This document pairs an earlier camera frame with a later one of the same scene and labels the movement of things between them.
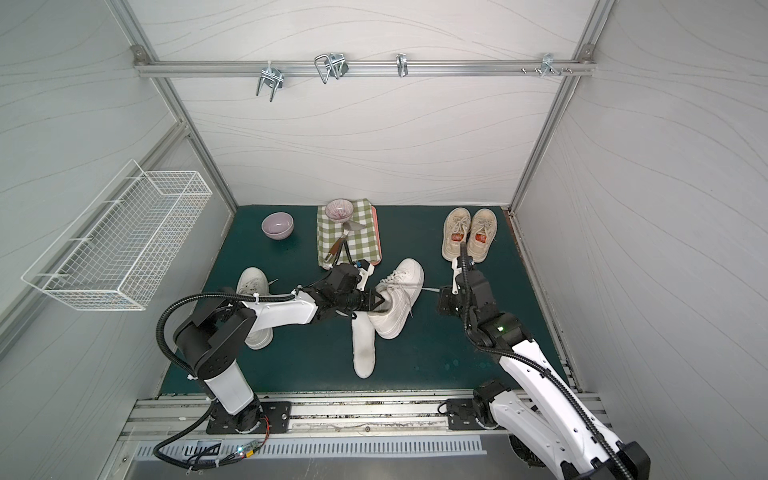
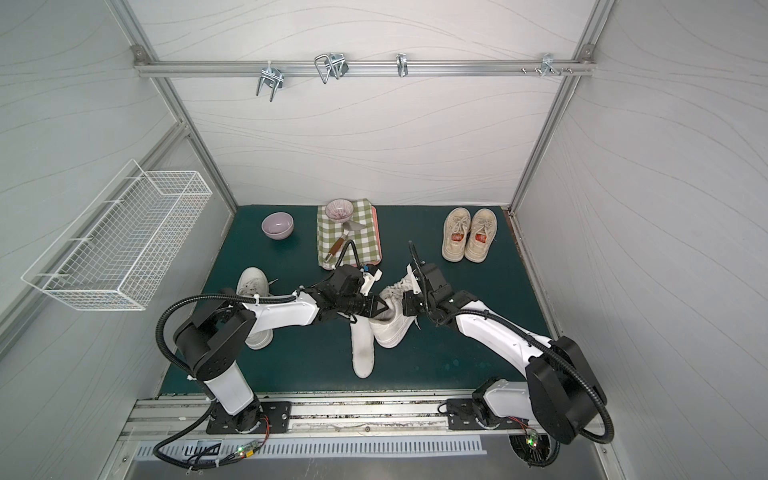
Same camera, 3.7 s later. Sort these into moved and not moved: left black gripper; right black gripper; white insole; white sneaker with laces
Moved: right black gripper
Not moved: white insole; white sneaker with laces; left black gripper
